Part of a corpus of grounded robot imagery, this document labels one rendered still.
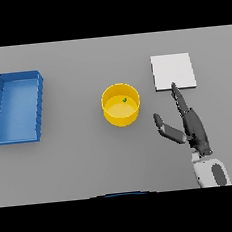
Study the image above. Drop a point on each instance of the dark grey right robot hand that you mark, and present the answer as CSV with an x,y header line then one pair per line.
x,y
193,124

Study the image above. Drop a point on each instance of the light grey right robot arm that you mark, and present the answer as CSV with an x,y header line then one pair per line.
x,y
210,174

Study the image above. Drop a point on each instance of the pale square scale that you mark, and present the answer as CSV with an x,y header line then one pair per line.
x,y
173,71

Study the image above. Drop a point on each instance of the green nut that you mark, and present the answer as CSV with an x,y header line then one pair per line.
x,y
124,99

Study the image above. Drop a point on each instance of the yellow bowl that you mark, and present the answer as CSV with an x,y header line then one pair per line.
x,y
121,104

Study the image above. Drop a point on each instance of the blue tray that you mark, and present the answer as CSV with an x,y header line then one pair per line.
x,y
17,109

